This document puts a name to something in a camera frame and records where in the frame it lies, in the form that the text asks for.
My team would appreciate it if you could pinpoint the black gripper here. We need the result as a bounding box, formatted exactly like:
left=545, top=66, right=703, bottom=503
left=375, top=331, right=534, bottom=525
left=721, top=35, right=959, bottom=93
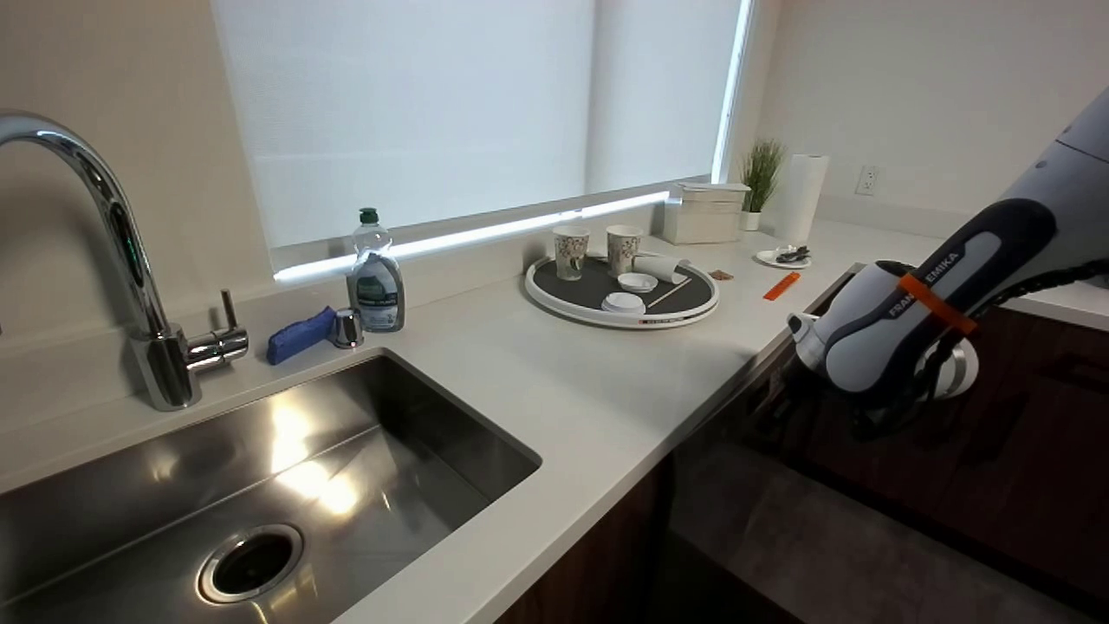
left=792, top=350, right=927, bottom=445

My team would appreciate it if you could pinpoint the stainless steel dishwasher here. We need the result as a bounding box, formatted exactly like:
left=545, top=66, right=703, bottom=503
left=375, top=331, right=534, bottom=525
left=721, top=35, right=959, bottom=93
left=657, top=326, right=819, bottom=558

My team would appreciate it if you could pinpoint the orange flat strip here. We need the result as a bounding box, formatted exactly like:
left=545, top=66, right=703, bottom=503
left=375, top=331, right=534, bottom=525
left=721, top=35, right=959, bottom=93
left=758, top=269, right=804, bottom=306

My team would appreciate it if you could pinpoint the white paper towel roll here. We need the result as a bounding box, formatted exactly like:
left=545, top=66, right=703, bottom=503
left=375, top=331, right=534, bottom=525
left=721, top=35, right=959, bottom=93
left=767, top=148, right=832, bottom=250

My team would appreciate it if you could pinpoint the wooden chopstick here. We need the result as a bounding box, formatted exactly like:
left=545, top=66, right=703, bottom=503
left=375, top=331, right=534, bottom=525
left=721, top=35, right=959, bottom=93
left=643, top=275, right=698, bottom=311

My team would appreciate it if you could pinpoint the white folded napkin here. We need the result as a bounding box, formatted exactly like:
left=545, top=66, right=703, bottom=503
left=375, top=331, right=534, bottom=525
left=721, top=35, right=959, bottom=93
left=629, top=250, right=703, bottom=288

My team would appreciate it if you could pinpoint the white lidded container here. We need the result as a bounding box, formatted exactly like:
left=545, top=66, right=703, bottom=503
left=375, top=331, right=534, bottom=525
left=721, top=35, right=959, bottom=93
left=657, top=181, right=752, bottom=245

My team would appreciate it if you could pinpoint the small green potted plant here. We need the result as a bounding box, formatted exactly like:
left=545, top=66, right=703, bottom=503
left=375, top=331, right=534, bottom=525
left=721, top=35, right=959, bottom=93
left=738, top=140, right=785, bottom=231

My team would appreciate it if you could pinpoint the patterned paper cup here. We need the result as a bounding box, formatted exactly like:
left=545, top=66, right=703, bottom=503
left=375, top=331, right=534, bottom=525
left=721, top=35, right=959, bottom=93
left=551, top=223, right=594, bottom=286
left=603, top=223, right=649, bottom=278

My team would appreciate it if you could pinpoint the round black white tray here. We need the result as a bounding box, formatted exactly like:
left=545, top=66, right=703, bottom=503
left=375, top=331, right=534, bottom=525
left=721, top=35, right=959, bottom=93
left=521, top=250, right=723, bottom=333

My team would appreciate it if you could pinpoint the clear dish soap bottle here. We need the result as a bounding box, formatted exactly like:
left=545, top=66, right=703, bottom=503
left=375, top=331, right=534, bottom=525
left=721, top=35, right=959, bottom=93
left=342, top=206, right=408, bottom=338

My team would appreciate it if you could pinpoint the white window blind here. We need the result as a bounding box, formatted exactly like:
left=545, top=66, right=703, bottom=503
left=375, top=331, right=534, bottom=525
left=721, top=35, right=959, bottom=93
left=207, top=0, right=754, bottom=252

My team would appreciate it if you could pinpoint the blue dish brush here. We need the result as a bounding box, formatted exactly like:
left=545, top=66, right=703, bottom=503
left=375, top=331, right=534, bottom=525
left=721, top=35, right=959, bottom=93
left=262, top=302, right=364, bottom=369

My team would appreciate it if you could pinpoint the stainless steel sink basin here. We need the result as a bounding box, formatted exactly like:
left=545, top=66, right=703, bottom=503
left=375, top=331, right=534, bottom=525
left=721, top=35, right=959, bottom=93
left=0, top=347, right=546, bottom=624

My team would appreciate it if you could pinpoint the chrome kitchen faucet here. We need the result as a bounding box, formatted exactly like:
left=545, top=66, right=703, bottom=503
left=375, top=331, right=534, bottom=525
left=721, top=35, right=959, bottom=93
left=0, top=110, right=253, bottom=413

